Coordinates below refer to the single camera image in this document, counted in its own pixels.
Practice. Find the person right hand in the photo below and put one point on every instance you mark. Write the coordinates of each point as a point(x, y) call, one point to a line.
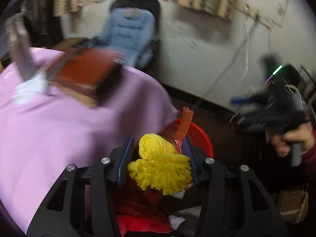
point(303, 135)

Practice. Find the red plastic trash basket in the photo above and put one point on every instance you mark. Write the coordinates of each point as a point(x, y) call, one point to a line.
point(197, 135)

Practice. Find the silver metal bottle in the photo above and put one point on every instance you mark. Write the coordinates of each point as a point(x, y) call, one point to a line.
point(19, 45)

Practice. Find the blue cushioned chair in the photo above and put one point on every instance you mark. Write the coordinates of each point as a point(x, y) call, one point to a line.
point(132, 29)

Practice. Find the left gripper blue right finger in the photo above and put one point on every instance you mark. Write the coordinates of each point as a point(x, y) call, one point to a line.
point(189, 150)

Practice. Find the brown leather notebook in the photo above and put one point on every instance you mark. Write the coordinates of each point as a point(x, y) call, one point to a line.
point(88, 75)

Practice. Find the purple bed sheet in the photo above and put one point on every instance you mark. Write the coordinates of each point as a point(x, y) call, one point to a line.
point(44, 129)

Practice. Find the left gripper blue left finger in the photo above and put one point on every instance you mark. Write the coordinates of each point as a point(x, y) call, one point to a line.
point(126, 153)

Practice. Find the red jacket right forearm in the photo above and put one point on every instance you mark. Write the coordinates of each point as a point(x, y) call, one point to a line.
point(308, 157)

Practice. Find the yellow foam fruit net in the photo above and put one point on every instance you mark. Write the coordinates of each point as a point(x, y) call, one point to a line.
point(160, 166)

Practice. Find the red plastic straw wrapper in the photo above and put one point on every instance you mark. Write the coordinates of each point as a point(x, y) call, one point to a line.
point(183, 128)

